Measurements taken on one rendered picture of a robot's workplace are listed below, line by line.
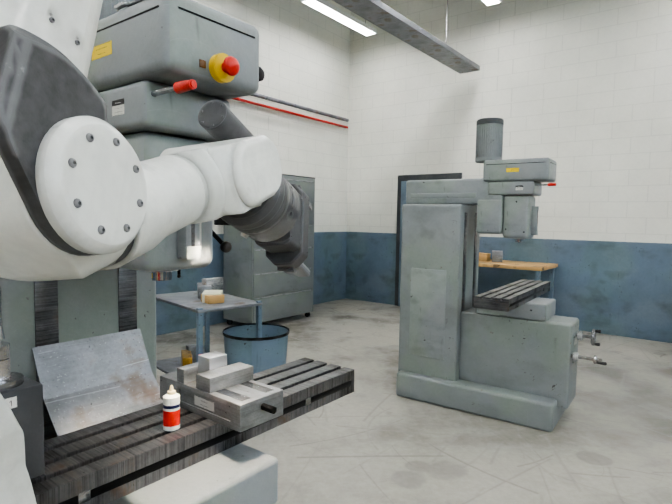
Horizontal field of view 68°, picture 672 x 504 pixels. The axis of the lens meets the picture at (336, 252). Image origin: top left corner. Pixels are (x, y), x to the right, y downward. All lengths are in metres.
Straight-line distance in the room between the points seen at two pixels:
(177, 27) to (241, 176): 0.70
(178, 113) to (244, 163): 0.75
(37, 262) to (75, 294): 1.31
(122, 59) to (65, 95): 0.93
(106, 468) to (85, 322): 0.56
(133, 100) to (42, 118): 0.91
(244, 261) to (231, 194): 6.00
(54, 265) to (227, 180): 0.19
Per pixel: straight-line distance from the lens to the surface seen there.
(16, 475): 0.65
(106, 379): 1.67
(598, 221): 7.34
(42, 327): 1.62
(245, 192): 0.48
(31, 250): 0.32
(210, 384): 1.37
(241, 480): 1.30
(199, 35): 1.17
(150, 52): 1.16
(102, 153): 0.31
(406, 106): 8.53
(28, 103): 0.30
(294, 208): 0.63
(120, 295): 1.70
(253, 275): 6.39
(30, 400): 1.19
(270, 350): 3.51
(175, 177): 0.43
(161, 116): 1.19
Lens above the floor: 1.44
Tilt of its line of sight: 4 degrees down
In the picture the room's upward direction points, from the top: 1 degrees clockwise
